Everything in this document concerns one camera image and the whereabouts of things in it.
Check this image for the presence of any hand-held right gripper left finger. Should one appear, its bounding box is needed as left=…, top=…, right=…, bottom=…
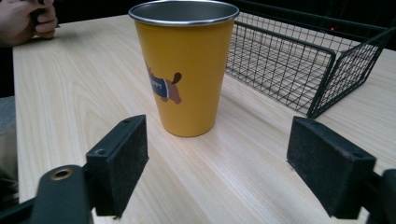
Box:
left=85, top=114, right=149, bottom=218

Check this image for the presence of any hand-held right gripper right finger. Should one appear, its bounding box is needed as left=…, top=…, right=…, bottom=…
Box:
left=286, top=116, right=377, bottom=220

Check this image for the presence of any black wire basket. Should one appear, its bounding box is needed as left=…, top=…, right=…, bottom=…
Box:
left=224, top=0, right=396, bottom=120

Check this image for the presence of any yellow metal cup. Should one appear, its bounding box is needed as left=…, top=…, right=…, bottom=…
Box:
left=128, top=0, right=241, bottom=138

